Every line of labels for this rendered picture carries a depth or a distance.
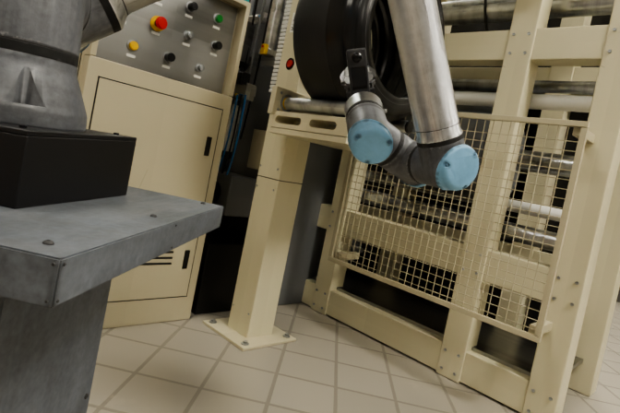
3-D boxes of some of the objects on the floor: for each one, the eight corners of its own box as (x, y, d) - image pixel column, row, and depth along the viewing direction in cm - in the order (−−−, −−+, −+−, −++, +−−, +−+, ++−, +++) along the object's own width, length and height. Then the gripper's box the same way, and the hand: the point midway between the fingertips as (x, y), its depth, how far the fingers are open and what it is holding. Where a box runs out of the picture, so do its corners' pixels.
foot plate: (202, 323, 185) (203, 317, 185) (254, 315, 204) (255, 311, 204) (243, 351, 166) (244, 345, 166) (295, 341, 186) (297, 336, 185)
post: (225, 327, 185) (352, -315, 175) (251, 324, 194) (374, -286, 185) (245, 341, 176) (381, -337, 166) (271, 336, 185) (401, -304, 176)
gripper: (347, 127, 114) (341, 87, 131) (384, 122, 113) (374, 81, 130) (342, 97, 109) (337, 58, 125) (381, 90, 108) (371, 53, 124)
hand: (355, 63), depth 125 cm, fingers closed
